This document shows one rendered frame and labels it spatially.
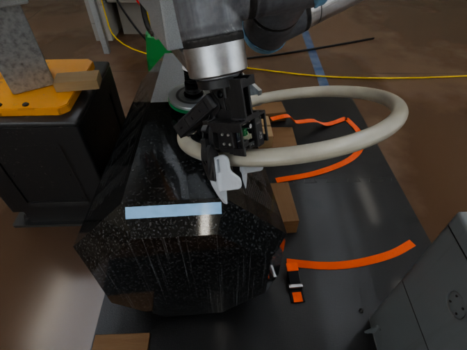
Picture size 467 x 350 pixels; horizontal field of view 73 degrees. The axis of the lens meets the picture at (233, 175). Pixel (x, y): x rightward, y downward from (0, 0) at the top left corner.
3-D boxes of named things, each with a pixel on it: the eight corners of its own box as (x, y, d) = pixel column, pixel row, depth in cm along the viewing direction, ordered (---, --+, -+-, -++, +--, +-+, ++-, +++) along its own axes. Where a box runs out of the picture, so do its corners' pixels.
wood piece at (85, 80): (56, 92, 150) (51, 83, 147) (60, 82, 157) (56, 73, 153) (99, 88, 153) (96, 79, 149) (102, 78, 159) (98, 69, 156)
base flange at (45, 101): (-41, 117, 143) (-48, 108, 139) (9, 66, 177) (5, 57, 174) (68, 115, 144) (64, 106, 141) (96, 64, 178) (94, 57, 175)
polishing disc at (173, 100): (178, 116, 125) (178, 113, 124) (162, 90, 138) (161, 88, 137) (226, 102, 132) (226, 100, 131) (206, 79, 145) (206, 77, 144)
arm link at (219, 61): (169, 52, 45) (212, 42, 52) (178, 86, 47) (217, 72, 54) (217, 44, 40) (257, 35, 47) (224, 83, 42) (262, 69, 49)
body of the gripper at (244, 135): (244, 162, 47) (231, 80, 42) (202, 156, 52) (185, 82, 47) (269, 143, 53) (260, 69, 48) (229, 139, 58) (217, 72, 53)
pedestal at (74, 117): (13, 228, 190) (-72, 129, 137) (53, 154, 236) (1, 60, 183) (123, 224, 191) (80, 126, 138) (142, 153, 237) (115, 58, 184)
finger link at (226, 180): (238, 214, 51) (235, 157, 48) (210, 207, 54) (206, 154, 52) (248, 207, 53) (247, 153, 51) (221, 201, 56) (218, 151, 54)
